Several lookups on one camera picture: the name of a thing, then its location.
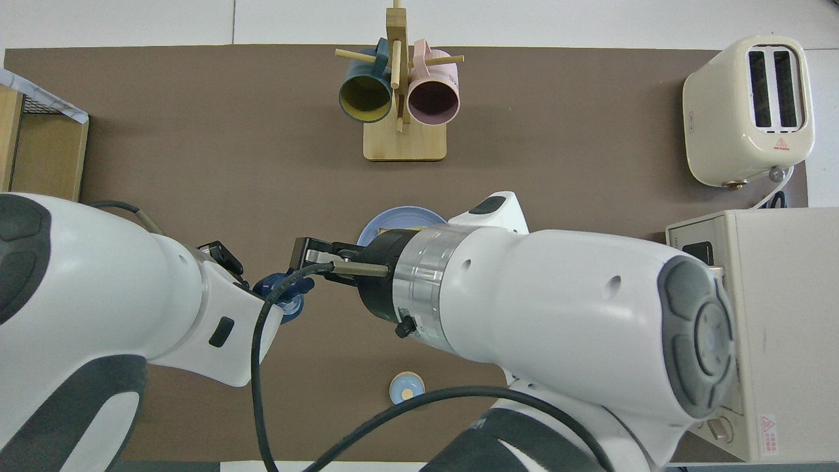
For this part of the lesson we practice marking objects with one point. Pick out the brown table mat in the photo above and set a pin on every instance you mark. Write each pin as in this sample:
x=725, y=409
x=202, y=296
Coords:
x=229, y=164

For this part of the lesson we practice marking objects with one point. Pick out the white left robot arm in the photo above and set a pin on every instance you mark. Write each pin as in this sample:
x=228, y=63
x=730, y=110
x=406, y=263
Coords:
x=78, y=295

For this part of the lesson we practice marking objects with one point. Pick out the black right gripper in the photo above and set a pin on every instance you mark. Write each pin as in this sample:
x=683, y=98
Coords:
x=377, y=288

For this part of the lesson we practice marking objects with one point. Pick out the dark teal mug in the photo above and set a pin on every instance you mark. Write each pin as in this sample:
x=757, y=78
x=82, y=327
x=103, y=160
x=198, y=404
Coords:
x=365, y=98

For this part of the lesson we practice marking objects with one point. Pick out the cream two-slot toaster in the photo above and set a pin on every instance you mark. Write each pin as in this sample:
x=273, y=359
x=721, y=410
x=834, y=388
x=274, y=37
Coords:
x=718, y=131

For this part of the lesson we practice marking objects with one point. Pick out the pink mug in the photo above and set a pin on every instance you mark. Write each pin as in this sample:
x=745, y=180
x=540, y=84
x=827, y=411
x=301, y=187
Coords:
x=432, y=98

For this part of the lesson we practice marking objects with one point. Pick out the wooden mug tree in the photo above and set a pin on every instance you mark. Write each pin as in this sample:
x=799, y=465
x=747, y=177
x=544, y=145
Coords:
x=405, y=144

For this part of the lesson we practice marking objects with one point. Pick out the periwinkle blue plate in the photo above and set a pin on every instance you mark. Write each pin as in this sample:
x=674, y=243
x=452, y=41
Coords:
x=393, y=219

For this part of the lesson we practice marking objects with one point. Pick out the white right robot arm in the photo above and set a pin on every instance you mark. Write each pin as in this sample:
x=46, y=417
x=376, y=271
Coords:
x=557, y=308

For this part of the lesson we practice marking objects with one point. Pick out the blue-capped translucent squeeze bottle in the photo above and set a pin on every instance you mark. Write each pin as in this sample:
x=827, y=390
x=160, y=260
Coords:
x=292, y=307

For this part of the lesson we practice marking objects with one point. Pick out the white toaster oven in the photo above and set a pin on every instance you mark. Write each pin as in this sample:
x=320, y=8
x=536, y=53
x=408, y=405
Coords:
x=786, y=295

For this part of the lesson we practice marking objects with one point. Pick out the small blue jar wooden knob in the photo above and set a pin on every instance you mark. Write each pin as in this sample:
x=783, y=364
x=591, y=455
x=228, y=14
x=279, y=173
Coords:
x=403, y=381

